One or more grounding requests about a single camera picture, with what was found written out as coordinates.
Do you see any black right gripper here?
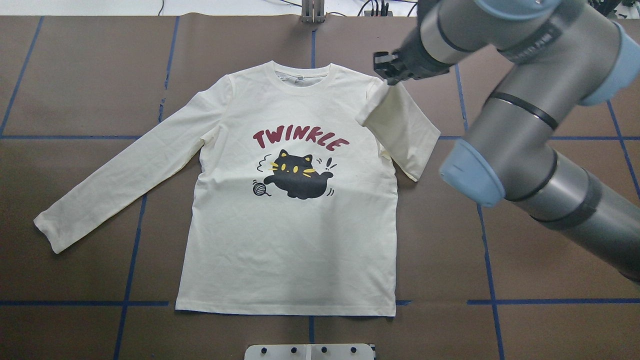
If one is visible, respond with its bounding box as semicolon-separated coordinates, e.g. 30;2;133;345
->
373;34;451;85

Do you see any cream long-sleeve cat shirt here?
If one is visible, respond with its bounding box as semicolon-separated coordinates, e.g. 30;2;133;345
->
34;61;441;317

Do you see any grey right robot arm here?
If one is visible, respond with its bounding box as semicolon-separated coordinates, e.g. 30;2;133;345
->
373;0;639;283

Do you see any brown table cover mat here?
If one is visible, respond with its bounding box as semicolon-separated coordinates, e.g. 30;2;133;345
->
0;13;640;360

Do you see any aluminium frame post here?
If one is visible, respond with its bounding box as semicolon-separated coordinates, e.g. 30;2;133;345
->
301;0;326;24

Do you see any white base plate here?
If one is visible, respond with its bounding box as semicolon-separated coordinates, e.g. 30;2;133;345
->
244;342;377;360

